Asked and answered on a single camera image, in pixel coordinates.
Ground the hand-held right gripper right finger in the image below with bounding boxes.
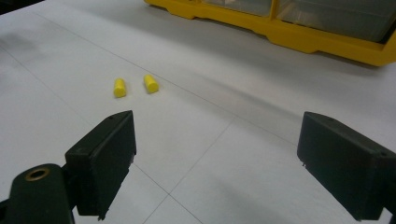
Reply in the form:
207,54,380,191
296,111,396,222

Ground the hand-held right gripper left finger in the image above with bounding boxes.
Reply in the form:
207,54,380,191
64,109,137,221

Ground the yellow foam earplug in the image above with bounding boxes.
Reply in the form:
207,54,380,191
113,77,128,99
143,74,160,94

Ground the yellow drawer cabinet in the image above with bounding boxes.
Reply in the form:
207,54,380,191
143,0,396,67

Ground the clear plastic drawer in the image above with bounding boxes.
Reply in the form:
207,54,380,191
276,0,396,44
204,0,273,18

